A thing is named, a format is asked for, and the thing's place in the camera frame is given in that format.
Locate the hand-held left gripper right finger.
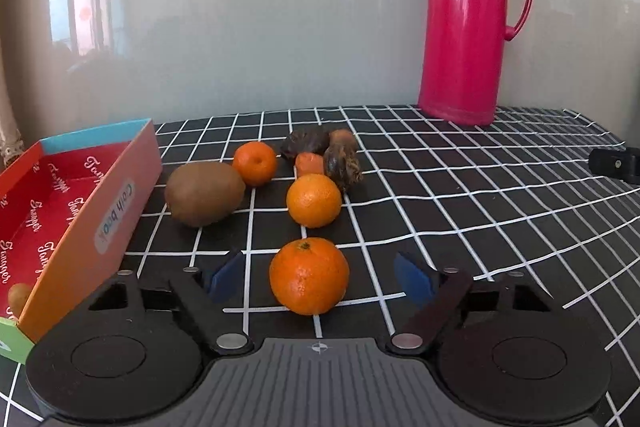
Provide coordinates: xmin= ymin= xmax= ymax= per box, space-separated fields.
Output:
xmin=389 ymin=251 xmax=562 ymax=356

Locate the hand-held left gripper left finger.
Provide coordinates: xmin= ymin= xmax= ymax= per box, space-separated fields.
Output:
xmin=87 ymin=249 xmax=253 ymax=356

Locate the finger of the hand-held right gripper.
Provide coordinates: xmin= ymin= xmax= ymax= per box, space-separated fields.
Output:
xmin=588 ymin=147 xmax=640 ymax=186

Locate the large tangerine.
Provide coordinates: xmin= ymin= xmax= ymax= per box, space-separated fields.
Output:
xmin=269 ymin=237 xmax=350 ymax=317

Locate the large brown kiwi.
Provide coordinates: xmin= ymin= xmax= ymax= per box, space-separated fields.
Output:
xmin=165 ymin=161 xmax=247 ymax=228

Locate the medium tangerine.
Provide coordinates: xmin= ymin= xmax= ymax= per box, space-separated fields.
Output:
xmin=286 ymin=173 xmax=343 ymax=229

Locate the small tangerine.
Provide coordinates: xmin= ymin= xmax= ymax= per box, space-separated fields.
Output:
xmin=232 ymin=141 xmax=278 ymax=187

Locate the orange red cardboard box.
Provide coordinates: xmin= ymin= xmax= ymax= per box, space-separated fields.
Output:
xmin=0 ymin=118 xmax=164 ymax=365

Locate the black white grid tablecloth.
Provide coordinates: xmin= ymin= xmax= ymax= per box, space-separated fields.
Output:
xmin=0 ymin=104 xmax=640 ymax=427

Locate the orange dried fruit piece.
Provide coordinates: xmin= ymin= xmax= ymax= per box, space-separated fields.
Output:
xmin=294 ymin=152 xmax=326 ymax=176

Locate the dark brown dried fruit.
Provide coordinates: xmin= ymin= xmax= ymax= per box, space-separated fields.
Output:
xmin=279 ymin=128 xmax=332 ymax=160

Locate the red thermos jug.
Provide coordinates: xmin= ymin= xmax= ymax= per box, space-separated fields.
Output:
xmin=418 ymin=0 xmax=534 ymax=128

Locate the small brown kiwi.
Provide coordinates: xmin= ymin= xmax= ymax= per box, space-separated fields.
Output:
xmin=7 ymin=283 xmax=34 ymax=321

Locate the beige lace curtain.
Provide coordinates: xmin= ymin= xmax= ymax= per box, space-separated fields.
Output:
xmin=0 ymin=77 xmax=24 ymax=168

